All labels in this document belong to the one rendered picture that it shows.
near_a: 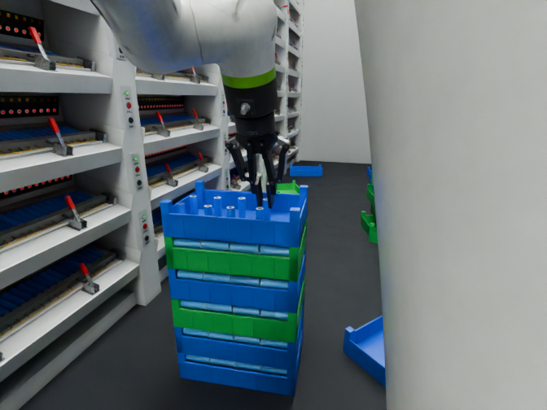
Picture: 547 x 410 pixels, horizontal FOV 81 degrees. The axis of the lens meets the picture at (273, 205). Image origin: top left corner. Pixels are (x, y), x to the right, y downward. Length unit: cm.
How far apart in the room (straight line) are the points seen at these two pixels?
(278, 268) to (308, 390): 36
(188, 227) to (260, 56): 38
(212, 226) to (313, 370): 49
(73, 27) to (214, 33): 68
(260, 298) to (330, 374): 33
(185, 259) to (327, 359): 50
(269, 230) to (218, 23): 38
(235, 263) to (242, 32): 45
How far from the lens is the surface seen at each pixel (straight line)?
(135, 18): 42
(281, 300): 74
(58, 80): 94
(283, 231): 66
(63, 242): 94
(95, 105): 111
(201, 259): 74
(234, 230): 68
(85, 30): 112
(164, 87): 127
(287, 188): 256
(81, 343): 114
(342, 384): 95
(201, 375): 95
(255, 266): 71
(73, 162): 95
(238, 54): 53
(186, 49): 52
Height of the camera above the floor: 69
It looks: 18 degrees down
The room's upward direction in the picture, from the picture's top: straight up
